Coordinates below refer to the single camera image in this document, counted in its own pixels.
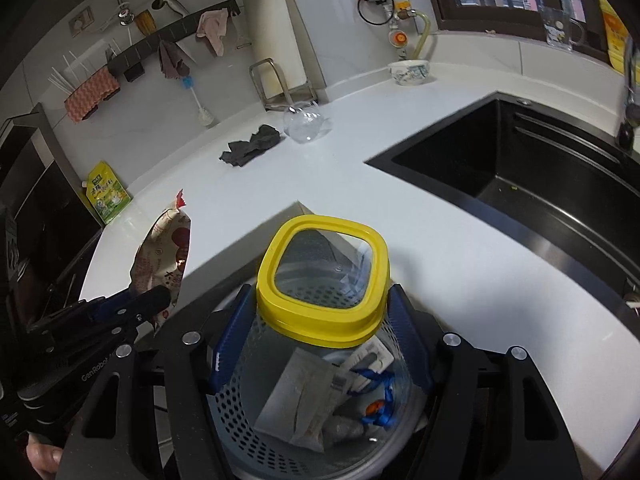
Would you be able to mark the bundle of white straws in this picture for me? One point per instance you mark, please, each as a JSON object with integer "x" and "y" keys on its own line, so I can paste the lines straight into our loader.
{"x": 75, "y": 72}

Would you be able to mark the orange wrapper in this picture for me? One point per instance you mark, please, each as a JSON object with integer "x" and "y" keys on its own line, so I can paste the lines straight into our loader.
{"x": 374, "y": 410}

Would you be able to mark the blue ribbon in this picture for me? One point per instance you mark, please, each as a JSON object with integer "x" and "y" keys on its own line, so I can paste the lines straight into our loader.
{"x": 382, "y": 385}

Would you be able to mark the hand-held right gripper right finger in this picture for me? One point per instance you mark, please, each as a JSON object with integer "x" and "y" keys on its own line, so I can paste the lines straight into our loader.
{"x": 405, "y": 320}

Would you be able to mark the black cloth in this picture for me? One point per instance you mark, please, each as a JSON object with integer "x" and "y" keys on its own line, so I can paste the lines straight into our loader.
{"x": 250, "y": 147}

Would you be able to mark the metal wall pipe fitting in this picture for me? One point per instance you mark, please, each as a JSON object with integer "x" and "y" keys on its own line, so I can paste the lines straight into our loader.
{"x": 125, "y": 15}

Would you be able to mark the black wall rack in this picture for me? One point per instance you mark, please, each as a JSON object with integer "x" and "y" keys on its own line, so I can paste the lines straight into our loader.
{"x": 170, "y": 32}

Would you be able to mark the clear plastic blister package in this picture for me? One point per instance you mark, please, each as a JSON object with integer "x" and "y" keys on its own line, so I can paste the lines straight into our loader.
{"x": 367, "y": 360}

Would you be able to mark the yellow green seasoning pouch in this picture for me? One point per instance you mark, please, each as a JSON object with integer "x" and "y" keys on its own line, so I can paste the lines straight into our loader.
{"x": 107, "y": 195}

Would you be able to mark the grey perforated trash bin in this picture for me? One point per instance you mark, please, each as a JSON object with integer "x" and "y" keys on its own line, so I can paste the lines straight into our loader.
{"x": 245, "y": 410}

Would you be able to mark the grey brown cloth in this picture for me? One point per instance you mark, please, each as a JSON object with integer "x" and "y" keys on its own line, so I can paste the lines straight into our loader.
{"x": 172, "y": 62}

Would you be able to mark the gas regulator with orange dial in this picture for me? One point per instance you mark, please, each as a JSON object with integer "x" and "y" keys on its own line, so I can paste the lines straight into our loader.
{"x": 399, "y": 37}

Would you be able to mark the wall socket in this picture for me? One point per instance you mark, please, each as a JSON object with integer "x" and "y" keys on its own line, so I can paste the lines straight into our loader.
{"x": 81, "y": 21}

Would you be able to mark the brown window frame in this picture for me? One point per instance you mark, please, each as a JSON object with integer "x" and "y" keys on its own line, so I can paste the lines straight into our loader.
{"x": 492, "y": 22}

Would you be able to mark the red printed snack bag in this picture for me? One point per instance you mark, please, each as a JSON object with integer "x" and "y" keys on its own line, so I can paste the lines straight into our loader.
{"x": 162, "y": 245}

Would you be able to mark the white cutting board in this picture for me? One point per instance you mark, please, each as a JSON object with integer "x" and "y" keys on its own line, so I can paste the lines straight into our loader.
{"x": 270, "y": 25}

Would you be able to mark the black sink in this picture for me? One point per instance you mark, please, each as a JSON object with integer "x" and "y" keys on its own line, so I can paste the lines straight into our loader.
{"x": 525, "y": 180}

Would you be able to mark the person's left hand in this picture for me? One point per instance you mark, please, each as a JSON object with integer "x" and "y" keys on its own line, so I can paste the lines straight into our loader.
{"x": 45, "y": 457}

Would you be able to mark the orange wavy sponge cloth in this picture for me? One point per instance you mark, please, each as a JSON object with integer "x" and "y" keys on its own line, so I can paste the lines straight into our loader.
{"x": 90, "y": 95}

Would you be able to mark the clear plastic bags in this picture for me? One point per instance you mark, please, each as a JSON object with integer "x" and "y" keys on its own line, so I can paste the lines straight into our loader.
{"x": 305, "y": 122}

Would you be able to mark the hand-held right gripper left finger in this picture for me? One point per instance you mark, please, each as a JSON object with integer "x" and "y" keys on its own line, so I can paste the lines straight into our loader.
{"x": 230, "y": 340}

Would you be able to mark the metal faucet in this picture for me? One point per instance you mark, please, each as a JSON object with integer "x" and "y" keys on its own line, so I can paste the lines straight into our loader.
{"x": 629, "y": 110}

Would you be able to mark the black integrated stove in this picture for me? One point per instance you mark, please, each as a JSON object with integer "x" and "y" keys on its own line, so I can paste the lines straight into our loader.
{"x": 45, "y": 220}

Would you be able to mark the white patterned bowl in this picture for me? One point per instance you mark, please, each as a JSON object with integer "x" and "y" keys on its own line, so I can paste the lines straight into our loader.
{"x": 409, "y": 72}

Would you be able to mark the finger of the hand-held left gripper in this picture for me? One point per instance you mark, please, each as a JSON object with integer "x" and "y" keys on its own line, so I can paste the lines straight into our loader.
{"x": 150, "y": 299}
{"x": 112, "y": 307}

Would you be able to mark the clear jar with yellow rim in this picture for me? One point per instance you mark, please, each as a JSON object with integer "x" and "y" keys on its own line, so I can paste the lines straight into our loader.
{"x": 320, "y": 317}

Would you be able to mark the yellow hanging scrubber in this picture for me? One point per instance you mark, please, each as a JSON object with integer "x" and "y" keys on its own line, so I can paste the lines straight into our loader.
{"x": 145, "y": 22}

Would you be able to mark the white food package bag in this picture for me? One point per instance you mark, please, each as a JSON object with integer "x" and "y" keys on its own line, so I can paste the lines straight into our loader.
{"x": 295, "y": 400}

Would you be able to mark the pink cloth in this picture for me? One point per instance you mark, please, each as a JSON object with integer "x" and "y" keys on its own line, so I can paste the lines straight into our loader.
{"x": 214, "y": 30}

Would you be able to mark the blue and white bottle brush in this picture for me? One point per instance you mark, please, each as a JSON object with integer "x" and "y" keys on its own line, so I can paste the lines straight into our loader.
{"x": 202, "y": 112}

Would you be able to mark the yellow oil bottle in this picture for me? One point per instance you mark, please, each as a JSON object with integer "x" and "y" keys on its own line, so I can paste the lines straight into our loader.
{"x": 614, "y": 30}

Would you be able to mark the metal board rack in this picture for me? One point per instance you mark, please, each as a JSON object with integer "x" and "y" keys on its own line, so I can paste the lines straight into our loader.
{"x": 260, "y": 75}

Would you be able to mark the glass mug with print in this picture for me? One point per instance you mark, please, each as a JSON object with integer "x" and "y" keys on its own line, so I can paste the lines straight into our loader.
{"x": 557, "y": 27}

